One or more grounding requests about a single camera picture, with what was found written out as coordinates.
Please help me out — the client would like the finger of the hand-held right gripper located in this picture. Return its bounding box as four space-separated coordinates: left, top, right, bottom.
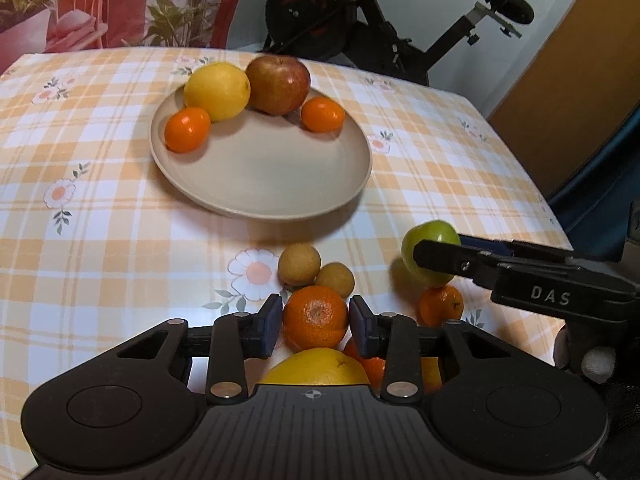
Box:
412 239 501 289
458 233 574 265

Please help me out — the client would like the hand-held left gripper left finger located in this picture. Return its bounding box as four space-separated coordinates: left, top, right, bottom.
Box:
116 292 284 406

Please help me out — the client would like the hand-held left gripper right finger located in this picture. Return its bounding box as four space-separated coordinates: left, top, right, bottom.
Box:
348 295 526 405

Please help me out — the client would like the green apple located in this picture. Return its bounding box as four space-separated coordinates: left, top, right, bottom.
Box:
401 220 461 289

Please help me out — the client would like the tangerine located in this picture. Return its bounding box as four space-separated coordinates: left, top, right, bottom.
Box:
164 107 211 154
418 285 465 328
282 285 350 352
300 97 346 133
344 337 388 386

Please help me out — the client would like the large yellow lemon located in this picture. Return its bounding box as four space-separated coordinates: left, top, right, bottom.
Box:
259 347 372 387

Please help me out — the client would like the beige plate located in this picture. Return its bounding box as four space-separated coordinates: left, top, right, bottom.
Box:
149 76 373 221

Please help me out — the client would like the red apple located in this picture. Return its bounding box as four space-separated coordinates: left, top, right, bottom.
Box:
245 55 312 116

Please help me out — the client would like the small yellow lemon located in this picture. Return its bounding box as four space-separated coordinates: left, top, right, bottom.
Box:
183 61 251 122

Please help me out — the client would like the person's right hand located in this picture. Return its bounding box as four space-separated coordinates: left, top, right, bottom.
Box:
553 327 616 381

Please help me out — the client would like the brown longan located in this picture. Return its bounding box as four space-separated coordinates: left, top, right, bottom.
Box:
314 262 355 299
278 243 322 288

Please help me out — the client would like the dark blue panel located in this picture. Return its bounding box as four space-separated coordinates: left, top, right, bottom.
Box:
547 110 640 263

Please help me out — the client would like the brown wooden door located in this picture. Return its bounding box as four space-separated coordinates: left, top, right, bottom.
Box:
487 0 640 201

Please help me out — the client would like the orange checkered floral tablecloth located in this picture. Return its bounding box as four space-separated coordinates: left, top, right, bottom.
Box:
0 47 573 466

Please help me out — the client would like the black exercise bike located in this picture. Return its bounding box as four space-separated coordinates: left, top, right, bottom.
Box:
262 0 535 87

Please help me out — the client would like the red floral printed curtain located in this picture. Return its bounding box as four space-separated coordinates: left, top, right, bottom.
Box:
0 0 248 68

